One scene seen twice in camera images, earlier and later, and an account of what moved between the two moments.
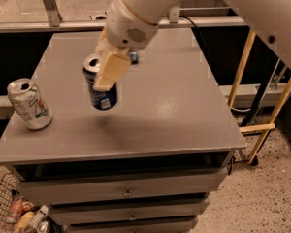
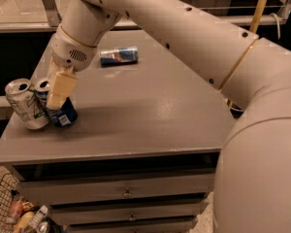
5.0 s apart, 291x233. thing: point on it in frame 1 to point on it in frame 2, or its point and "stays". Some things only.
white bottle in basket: (37, 219) stays
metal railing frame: (53, 20) stays
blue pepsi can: (101, 99) to (65, 116)
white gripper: (125, 28) to (70, 53)
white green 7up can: (26, 100) stays
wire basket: (1, 203) stays
